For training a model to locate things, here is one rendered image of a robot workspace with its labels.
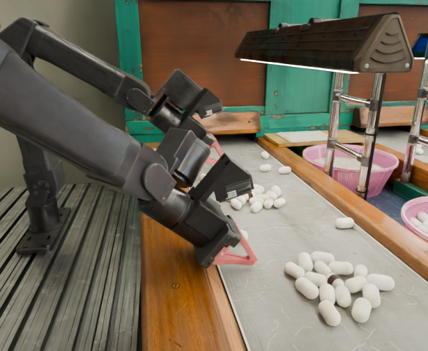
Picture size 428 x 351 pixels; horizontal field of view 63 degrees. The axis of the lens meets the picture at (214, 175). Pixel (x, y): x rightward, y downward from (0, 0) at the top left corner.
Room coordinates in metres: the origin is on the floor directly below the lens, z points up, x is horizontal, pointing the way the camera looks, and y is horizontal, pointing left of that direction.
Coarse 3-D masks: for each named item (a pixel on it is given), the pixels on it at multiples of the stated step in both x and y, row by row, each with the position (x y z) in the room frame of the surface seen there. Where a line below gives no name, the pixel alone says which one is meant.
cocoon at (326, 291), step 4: (324, 284) 0.41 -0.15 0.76; (328, 284) 0.41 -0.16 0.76; (320, 288) 0.41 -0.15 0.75; (324, 288) 0.40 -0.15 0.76; (328, 288) 0.40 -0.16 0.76; (332, 288) 0.40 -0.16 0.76; (320, 292) 0.40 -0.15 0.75; (324, 292) 0.39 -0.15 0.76; (328, 292) 0.39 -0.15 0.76; (332, 292) 0.39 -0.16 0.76; (320, 296) 0.39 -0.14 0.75; (324, 296) 0.39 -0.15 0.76; (328, 296) 0.38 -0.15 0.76; (332, 296) 0.39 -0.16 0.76; (328, 300) 0.38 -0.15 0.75; (332, 300) 0.38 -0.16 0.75
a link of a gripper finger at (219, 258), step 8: (240, 232) 0.45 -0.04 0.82; (240, 240) 0.45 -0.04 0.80; (224, 248) 0.44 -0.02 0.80; (248, 248) 0.46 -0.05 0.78; (216, 256) 0.44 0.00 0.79; (224, 256) 0.46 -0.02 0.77; (232, 256) 0.46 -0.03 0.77; (256, 256) 0.47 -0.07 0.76; (216, 264) 0.44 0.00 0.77; (224, 264) 0.45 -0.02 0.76; (240, 264) 0.46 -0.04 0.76; (248, 264) 0.47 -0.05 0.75
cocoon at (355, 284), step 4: (356, 276) 0.43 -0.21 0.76; (360, 276) 0.43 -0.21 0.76; (348, 280) 0.42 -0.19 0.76; (352, 280) 0.42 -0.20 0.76; (356, 280) 0.42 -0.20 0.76; (360, 280) 0.42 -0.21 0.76; (364, 280) 0.42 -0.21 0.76; (344, 284) 0.42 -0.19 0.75; (348, 284) 0.41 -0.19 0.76; (352, 284) 0.41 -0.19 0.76; (356, 284) 0.41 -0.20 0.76; (360, 284) 0.41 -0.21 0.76; (364, 284) 0.42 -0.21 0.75; (348, 288) 0.41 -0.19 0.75; (352, 288) 0.41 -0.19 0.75; (356, 288) 0.41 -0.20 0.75; (360, 288) 0.41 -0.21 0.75; (352, 292) 0.41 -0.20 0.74
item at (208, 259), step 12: (192, 204) 0.44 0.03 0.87; (168, 228) 0.44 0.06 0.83; (180, 228) 0.43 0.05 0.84; (192, 228) 0.43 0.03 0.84; (228, 228) 0.42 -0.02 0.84; (192, 240) 0.43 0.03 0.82; (204, 240) 0.43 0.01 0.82; (216, 240) 0.42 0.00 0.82; (228, 240) 0.41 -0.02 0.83; (204, 252) 0.42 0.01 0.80; (204, 264) 0.41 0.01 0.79
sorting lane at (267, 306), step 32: (256, 160) 1.04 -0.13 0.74; (288, 192) 0.79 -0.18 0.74; (256, 224) 0.62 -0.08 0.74; (288, 224) 0.62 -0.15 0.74; (320, 224) 0.62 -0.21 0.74; (288, 256) 0.51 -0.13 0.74; (352, 256) 0.51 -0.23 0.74; (384, 256) 0.51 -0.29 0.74; (224, 288) 0.43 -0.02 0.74; (256, 288) 0.42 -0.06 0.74; (288, 288) 0.42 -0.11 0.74; (416, 288) 0.42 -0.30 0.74; (256, 320) 0.36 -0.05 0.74; (288, 320) 0.36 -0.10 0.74; (320, 320) 0.36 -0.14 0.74; (352, 320) 0.36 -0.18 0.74; (384, 320) 0.36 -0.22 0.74; (416, 320) 0.36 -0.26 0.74
